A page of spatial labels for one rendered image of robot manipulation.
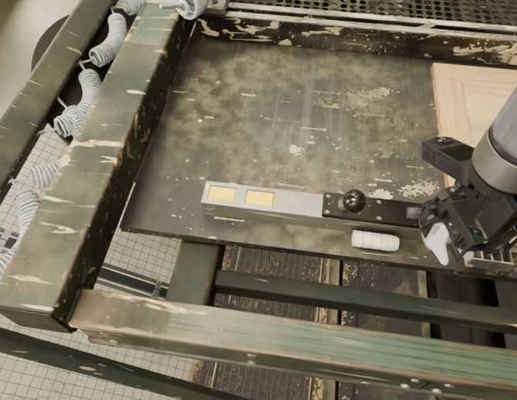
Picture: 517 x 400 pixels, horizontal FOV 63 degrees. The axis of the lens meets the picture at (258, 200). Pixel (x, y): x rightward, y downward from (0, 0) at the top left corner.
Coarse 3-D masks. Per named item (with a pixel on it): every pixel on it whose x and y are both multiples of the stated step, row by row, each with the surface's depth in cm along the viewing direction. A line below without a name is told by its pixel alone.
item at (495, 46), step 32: (160, 0) 100; (224, 0) 100; (224, 32) 107; (256, 32) 105; (288, 32) 104; (320, 32) 103; (352, 32) 102; (384, 32) 100; (416, 32) 99; (448, 32) 99; (480, 32) 101; (512, 32) 100
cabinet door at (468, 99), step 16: (432, 64) 102; (448, 64) 101; (432, 80) 100; (448, 80) 98; (464, 80) 98; (480, 80) 98; (496, 80) 98; (512, 80) 98; (448, 96) 95; (464, 96) 95; (480, 96) 95; (496, 96) 95; (448, 112) 92; (464, 112) 92; (480, 112) 92; (496, 112) 92; (448, 128) 89; (464, 128) 89; (480, 128) 90; (448, 176) 82
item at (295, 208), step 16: (208, 192) 78; (240, 192) 78; (272, 192) 78; (288, 192) 78; (208, 208) 78; (224, 208) 77; (240, 208) 76; (256, 208) 76; (272, 208) 76; (288, 208) 76; (304, 208) 76; (320, 208) 76; (288, 224) 78; (304, 224) 77; (320, 224) 77; (336, 224) 76; (352, 224) 75; (368, 224) 74; (512, 240) 72
